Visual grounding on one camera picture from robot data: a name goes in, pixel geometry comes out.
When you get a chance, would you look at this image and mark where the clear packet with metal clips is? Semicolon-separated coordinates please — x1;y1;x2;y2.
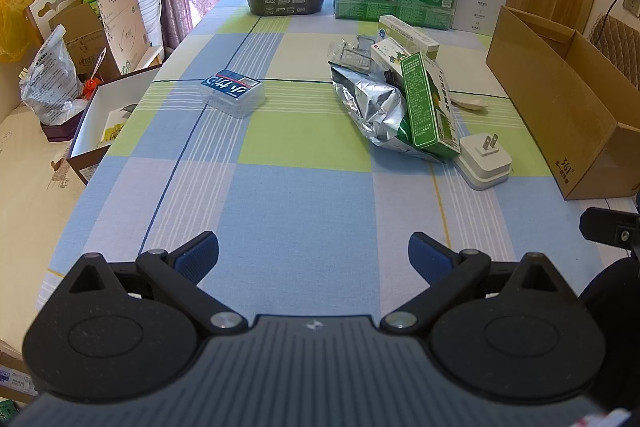
327;36;376;75

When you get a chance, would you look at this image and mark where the metal spoon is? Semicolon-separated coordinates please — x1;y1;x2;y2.
87;47;108;80

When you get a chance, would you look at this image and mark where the white spoon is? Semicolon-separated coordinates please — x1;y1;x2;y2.
448;94;490;111

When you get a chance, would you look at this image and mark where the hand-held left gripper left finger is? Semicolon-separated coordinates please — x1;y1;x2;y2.
67;231;248;335

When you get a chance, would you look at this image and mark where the black power cord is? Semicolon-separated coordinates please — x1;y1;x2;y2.
587;0;628;40

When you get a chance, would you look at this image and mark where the yellow green packet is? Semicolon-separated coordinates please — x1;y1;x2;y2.
102;119;126;144

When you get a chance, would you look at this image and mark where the maroon box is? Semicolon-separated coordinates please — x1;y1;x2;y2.
40;107;93;142

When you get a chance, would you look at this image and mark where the checked tablecloth desktop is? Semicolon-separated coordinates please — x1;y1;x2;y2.
37;0;640;308

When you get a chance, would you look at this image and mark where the long white green medicine box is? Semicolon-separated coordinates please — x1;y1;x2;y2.
378;15;441;59

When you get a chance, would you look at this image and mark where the open white brown-sided box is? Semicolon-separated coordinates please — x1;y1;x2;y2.
66;66;163;185

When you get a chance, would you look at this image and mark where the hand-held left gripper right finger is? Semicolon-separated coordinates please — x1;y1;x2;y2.
379;231;558;335

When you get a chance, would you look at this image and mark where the printed cardboard flap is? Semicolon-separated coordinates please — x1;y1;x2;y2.
96;0;165;75

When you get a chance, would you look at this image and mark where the clear plastic bag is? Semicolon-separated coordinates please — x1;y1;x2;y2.
20;24;83;125

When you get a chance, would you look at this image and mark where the yellow plastic bag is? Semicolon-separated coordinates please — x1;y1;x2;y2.
0;0;43;64

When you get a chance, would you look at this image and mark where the large beige carton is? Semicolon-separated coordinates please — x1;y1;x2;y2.
0;104;88;348

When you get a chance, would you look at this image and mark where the green wrapped carton pack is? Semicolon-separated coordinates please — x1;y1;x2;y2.
334;0;461;30

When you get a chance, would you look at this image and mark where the white power adapter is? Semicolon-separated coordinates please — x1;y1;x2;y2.
457;133;514;192

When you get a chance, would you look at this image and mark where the small blue white carton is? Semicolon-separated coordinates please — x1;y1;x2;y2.
0;364;38;400

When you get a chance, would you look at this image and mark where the clear box with blue label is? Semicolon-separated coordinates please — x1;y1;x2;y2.
199;69;266;119

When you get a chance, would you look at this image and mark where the silver foil bag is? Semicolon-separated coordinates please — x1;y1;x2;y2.
328;62;448;164

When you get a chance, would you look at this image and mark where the small white medicine box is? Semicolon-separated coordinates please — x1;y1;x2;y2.
371;36;426;72

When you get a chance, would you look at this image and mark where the quilted chair back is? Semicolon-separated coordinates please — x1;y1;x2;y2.
587;14;640;90

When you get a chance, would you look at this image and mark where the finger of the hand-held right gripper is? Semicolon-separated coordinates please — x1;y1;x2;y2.
579;206;640;251

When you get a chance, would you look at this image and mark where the worn brown cardboard box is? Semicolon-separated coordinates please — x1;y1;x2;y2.
47;2;121;80

